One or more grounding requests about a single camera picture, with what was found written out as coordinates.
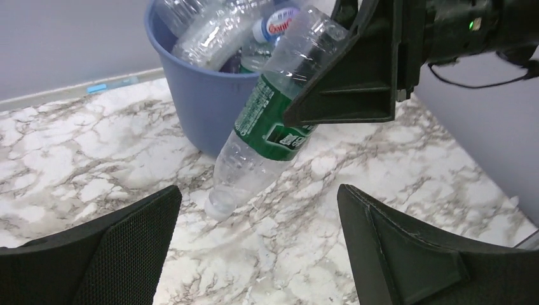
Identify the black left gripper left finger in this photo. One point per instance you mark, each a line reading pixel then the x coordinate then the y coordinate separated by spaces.
pixel 114 259

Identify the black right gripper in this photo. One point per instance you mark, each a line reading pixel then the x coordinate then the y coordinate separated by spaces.
pixel 379 60

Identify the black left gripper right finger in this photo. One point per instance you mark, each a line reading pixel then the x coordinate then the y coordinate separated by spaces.
pixel 398 259

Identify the bottle purple blue label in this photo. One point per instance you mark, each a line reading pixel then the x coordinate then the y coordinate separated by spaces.
pixel 275 20

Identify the clear bottle white green label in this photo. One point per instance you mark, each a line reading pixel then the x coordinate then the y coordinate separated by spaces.
pixel 254 56

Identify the clear bottle dark green label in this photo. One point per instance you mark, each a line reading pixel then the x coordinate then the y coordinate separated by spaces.
pixel 261 147

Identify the clear bottle white cap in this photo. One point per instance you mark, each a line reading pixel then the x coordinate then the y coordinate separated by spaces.
pixel 209 32

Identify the blue plastic bin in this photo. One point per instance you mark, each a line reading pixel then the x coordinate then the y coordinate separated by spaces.
pixel 206 102

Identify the black aluminium mounting rail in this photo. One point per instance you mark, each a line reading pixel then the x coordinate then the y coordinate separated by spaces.
pixel 530 243

